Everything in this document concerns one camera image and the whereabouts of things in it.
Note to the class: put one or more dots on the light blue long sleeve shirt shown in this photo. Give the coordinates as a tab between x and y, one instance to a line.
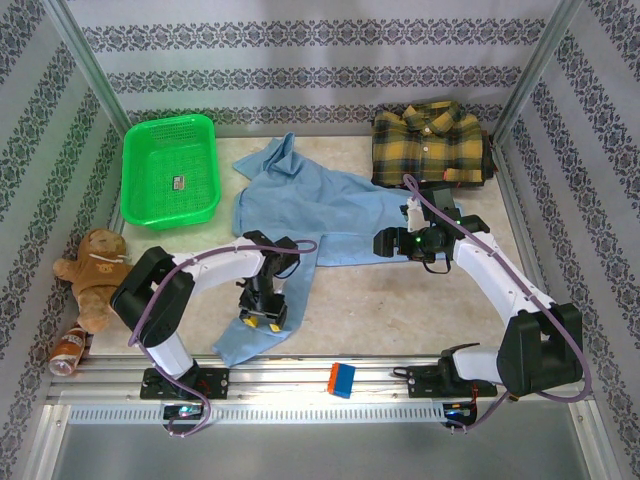
300	200

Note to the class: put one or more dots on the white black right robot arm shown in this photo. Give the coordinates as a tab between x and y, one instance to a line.
495	280

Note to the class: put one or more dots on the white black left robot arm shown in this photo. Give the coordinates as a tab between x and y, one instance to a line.
220	265

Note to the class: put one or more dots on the orange and blue block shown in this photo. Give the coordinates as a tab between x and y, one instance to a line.
342	380

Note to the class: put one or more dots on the dark folded shirt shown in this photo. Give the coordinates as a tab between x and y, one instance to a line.
490	160

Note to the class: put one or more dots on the yellow plaid folded shirt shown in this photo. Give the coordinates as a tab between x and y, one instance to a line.
425	140

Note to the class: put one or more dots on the small lit circuit board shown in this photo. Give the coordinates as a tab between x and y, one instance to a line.
182	411
457	410

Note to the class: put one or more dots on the grey metal front panel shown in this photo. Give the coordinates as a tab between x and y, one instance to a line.
320	450

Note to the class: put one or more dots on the small printed sticker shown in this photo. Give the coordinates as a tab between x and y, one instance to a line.
179	183

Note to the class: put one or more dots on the brown teddy bear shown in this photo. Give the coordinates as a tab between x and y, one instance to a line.
100	265

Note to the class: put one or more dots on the green plastic basket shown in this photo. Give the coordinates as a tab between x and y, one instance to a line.
165	150

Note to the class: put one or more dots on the brown plastic bottle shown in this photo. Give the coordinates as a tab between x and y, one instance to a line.
67	350

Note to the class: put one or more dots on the aluminium mounting rail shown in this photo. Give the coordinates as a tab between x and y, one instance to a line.
280	382

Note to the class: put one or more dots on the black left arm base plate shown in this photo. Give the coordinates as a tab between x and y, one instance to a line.
212	384

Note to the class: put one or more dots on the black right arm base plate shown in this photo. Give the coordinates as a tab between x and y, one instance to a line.
422	382

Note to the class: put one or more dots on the aluminium frame post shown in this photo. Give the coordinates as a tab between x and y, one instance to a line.
537	65
85	65

